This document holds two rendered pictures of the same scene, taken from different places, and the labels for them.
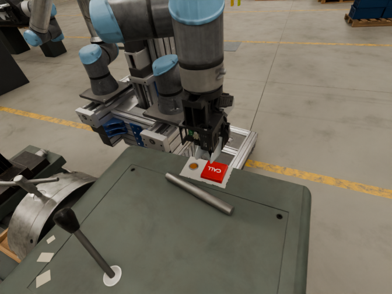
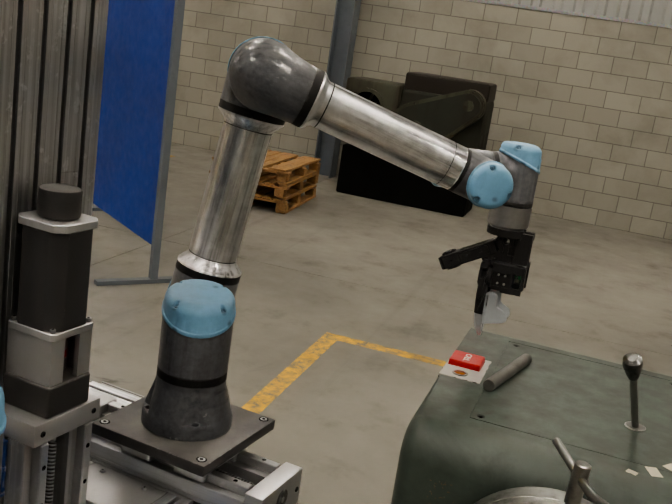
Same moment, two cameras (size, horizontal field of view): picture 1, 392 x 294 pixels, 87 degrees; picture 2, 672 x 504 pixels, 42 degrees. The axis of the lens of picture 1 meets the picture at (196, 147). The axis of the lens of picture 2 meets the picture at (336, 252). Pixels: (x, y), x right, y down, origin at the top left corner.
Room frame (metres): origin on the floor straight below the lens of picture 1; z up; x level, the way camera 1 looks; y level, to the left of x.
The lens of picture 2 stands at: (0.96, 1.46, 1.83)
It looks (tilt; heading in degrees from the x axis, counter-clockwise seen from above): 14 degrees down; 258
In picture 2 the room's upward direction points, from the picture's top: 9 degrees clockwise
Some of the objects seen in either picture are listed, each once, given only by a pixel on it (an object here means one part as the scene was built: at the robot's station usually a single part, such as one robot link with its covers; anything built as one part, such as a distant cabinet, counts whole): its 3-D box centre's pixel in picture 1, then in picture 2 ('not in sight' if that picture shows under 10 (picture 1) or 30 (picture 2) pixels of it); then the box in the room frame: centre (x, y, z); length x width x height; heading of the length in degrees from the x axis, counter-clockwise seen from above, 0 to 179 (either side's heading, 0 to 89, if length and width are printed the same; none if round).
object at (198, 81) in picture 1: (203, 74); (509, 216); (0.34, -0.03, 1.55); 0.08 x 0.08 x 0.05
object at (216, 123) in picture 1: (203, 115); (505, 259); (0.34, -0.02, 1.47); 0.09 x 0.08 x 0.12; 150
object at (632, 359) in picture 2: (67, 219); (631, 367); (0.20, 0.25, 1.38); 0.04 x 0.03 x 0.05; 61
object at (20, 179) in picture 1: (32, 189); (572, 501); (0.38, 0.47, 1.26); 0.02 x 0.02 x 0.12
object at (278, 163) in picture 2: not in sight; (266, 178); (-0.08, -7.75, 0.22); 1.25 x 0.86 x 0.44; 66
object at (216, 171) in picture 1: (214, 171); (466, 362); (0.37, -0.04, 1.26); 0.06 x 0.06 x 0.02; 61
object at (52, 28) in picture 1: (51, 30); not in sight; (1.35, 0.71, 1.46); 0.11 x 0.08 x 0.11; 166
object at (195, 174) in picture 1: (206, 177); (463, 380); (0.37, -0.02, 1.23); 0.13 x 0.08 x 0.06; 61
